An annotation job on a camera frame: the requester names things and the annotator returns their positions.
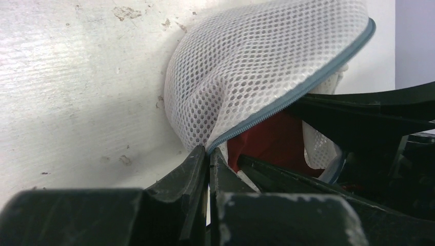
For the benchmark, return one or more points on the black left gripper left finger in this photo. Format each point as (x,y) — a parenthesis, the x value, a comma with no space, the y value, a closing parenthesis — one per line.
(170,212)

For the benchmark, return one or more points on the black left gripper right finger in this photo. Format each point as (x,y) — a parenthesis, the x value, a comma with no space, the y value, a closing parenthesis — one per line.
(242,216)

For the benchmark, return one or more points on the dark red orange bra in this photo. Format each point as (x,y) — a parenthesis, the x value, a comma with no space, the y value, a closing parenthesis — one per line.
(278,140)

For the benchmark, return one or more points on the white mesh laundry bag blue zipper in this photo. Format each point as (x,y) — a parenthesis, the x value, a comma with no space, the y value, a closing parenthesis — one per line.
(239,67)

